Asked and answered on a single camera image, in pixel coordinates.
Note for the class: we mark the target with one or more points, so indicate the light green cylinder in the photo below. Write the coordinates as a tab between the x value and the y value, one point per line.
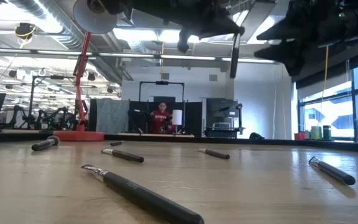
315	132

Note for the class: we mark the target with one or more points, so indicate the white cylindrical table lamp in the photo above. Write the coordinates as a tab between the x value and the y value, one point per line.
176	117

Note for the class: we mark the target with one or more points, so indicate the red container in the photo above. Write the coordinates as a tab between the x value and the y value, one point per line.
299	136

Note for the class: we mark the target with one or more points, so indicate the person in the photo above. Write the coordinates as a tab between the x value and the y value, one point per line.
162	119

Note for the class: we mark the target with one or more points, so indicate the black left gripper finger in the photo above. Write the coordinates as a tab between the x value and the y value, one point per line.
204	20
183	42

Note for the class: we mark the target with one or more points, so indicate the thick black powder brush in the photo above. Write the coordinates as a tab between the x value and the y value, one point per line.
45	144

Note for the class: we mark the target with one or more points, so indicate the grey blanket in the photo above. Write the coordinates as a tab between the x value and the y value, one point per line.
112	116

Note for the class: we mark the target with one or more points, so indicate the black camera rig frame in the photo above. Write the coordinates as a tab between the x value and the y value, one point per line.
162	82

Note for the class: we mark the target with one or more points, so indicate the dark green cylinder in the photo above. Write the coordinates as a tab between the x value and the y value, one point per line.
327	132

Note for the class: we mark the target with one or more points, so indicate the black brush silver ferrule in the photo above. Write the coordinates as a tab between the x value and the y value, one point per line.
117	143
332	170
141	194
213	153

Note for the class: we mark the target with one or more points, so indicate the black machine on stand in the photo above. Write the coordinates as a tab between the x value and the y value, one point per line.
224	118

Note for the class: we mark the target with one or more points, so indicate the thin black makeup brush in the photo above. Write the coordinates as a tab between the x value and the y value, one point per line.
123	155

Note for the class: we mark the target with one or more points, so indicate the red desk lamp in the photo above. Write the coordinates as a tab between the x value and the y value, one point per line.
79	136

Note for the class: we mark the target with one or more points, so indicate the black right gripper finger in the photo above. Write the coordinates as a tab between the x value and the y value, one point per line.
300	21
294	56

